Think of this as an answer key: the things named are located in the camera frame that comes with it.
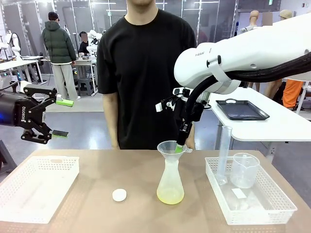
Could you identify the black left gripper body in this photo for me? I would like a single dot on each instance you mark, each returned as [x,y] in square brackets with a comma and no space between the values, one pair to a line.
[22,111]

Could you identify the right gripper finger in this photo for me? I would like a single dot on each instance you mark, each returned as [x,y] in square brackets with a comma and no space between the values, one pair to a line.
[180,145]
[186,138]

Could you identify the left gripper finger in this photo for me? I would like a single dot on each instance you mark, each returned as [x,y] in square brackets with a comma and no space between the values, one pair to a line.
[64,102]
[59,133]

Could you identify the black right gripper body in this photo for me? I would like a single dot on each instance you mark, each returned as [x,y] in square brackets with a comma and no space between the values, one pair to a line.
[189,111]

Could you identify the clear plastic funnel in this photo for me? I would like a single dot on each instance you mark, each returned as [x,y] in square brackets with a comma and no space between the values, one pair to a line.
[166,148]

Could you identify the clear plastic graduated cylinder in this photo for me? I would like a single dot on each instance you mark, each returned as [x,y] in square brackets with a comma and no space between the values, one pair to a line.
[224,145]

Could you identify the translucent plastic conical flask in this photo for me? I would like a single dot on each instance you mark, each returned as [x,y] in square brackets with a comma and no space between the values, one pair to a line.
[170,191]

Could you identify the clear plastic beaker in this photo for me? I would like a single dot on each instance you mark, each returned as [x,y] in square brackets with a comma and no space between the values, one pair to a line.
[244,174]

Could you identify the white round flask cap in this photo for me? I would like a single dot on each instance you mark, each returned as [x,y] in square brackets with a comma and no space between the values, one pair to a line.
[119,194]

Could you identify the white perforated plastic basket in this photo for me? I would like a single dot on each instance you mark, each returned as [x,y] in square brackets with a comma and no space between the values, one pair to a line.
[14,189]
[274,194]

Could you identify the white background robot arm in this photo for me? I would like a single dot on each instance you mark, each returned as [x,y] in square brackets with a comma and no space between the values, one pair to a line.
[93,36]

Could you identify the person's right forearm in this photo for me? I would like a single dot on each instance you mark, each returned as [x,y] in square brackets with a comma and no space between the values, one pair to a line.
[111,121]

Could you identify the person's left forearm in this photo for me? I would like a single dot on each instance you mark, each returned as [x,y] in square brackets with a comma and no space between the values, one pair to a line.
[192,138]

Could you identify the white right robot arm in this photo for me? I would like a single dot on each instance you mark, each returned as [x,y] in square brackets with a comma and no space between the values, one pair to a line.
[243,53]

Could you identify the black step stool box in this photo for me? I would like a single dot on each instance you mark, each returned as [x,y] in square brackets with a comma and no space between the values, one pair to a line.
[85,87]

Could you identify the grey metal workbench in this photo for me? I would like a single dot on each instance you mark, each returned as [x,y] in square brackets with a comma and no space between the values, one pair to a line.
[85,61]

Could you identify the white background work table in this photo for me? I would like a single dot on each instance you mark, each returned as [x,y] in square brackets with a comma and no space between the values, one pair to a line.
[14,64]

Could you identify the black plastic tray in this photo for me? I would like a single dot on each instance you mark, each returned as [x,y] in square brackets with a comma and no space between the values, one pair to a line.
[245,110]

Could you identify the person in black t-shirt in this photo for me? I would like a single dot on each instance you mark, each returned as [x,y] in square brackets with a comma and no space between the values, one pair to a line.
[145,72]

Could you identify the seated person in black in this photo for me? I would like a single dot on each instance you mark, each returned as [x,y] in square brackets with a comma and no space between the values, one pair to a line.
[84,47]

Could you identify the person in green puffer jacket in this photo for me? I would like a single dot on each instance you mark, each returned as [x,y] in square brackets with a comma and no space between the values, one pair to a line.
[58,43]

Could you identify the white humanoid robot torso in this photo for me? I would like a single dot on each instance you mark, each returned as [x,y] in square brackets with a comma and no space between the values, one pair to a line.
[14,43]

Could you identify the small white paper label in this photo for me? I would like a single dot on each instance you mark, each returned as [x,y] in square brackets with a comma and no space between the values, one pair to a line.
[238,193]

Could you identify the mannequin white jacket orange trousers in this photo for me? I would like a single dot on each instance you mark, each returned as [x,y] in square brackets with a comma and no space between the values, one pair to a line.
[292,94]

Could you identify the mannequin in grey shirt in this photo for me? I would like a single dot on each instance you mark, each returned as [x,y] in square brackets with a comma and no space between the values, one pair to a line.
[254,18]

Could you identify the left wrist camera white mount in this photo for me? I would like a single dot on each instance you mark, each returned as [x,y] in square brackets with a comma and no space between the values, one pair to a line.
[25,85]

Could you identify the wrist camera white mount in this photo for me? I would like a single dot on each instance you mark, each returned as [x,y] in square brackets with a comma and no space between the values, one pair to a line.
[25,85]
[159,107]

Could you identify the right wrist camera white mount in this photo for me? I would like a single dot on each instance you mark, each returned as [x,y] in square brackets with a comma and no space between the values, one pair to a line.
[159,107]

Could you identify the black metal frame leg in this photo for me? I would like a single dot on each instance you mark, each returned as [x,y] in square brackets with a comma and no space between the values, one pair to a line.
[6,157]

